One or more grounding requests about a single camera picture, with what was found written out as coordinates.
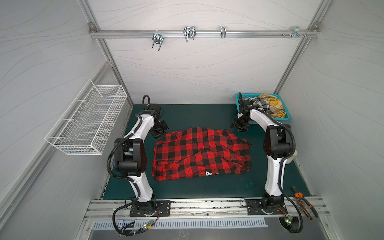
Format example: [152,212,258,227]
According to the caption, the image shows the red black plaid shirt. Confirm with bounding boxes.
[152,127,252,181]

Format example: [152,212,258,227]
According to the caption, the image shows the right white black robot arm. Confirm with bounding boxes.
[231,93,304,234]

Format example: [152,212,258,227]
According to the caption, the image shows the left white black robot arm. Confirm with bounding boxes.
[107,95,171,217]

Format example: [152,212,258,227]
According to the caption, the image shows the grey black plaid shirt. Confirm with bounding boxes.
[248,97,270,113]

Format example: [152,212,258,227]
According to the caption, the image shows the yellow plaid shirt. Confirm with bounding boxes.
[258,95,287,119]

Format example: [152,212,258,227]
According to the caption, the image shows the teal plastic basket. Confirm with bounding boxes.
[242,94,291,122]

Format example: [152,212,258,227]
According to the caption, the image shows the beige tape roll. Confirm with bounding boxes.
[285,150,298,165]

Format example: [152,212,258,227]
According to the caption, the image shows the metal u-bolt clamp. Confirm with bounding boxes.
[183,26,197,42]
[152,33,164,51]

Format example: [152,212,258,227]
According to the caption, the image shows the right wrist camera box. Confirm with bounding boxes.
[238,99,253,110]

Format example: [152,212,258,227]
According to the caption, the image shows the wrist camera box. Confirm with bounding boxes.
[238,99,253,110]
[148,104,161,118]

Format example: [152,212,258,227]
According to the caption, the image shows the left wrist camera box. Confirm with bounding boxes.
[148,104,161,118]

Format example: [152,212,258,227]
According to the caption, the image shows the white wire basket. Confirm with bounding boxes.
[45,80,127,156]

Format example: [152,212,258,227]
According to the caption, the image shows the orange handled pliers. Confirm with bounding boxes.
[291,186,319,220]

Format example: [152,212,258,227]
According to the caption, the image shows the small metal bracket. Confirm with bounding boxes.
[221,27,227,39]

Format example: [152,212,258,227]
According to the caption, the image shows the horizontal aluminium rail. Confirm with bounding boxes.
[90,29,321,39]

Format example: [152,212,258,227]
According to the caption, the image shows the white slotted cable duct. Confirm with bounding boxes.
[92,217,269,231]

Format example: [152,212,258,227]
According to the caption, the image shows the metal hook bracket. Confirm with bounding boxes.
[282,27,309,39]

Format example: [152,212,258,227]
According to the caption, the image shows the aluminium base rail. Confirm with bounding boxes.
[84,197,331,220]

